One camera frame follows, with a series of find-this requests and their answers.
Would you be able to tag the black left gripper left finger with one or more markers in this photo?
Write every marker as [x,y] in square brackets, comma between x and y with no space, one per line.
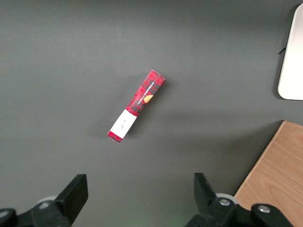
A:
[68,201]

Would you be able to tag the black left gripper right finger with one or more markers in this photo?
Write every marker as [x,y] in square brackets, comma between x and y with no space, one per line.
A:
[208,208]

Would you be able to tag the beige plastic tray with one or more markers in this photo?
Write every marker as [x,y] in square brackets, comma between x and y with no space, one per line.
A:
[293,71]

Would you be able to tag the wooden two-drawer cabinet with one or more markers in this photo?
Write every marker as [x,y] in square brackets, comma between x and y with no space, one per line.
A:
[279,170]

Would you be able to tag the red tartan shortbread box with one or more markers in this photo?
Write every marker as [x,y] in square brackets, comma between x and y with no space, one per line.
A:
[146,89]

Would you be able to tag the small black scrap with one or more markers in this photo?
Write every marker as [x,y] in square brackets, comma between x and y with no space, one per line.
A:
[281,50]

